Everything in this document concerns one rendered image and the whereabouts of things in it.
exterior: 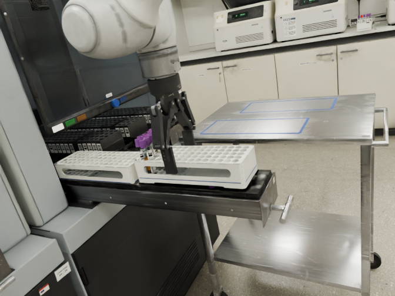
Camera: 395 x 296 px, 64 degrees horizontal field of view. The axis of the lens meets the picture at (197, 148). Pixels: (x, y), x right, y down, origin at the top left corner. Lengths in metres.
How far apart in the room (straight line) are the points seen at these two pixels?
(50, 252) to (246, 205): 0.51
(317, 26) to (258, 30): 0.48
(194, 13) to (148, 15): 3.40
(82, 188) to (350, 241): 1.02
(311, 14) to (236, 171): 2.36
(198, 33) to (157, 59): 3.25
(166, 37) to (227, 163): 0.30
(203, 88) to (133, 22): 2.80
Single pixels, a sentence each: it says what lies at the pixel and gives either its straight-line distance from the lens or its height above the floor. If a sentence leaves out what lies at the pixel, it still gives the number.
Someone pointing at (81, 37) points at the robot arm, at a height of 1.19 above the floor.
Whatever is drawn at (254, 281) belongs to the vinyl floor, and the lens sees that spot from 1.66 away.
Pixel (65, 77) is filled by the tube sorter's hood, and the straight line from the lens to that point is 1.03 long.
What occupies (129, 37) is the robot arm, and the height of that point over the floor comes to 1.17.
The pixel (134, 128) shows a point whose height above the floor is 0.86.
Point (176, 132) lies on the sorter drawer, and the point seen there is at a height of 0.78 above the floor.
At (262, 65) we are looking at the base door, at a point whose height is 0.73.
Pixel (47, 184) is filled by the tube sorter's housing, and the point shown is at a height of 0.84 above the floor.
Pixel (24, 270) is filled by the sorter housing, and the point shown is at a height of 0.72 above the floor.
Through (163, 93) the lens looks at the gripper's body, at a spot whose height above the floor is 1.05.
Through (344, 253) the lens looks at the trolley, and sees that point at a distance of 1.37.
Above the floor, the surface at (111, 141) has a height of 0.86.
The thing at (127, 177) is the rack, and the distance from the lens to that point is 0.86.
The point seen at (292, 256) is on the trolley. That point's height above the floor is 0.28.
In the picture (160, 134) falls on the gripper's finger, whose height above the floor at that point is 0.97.
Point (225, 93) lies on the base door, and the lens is 3.24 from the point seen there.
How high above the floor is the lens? 1.17
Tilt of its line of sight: 21 degrees down
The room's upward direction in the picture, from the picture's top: 12 degrees counter-clockwise
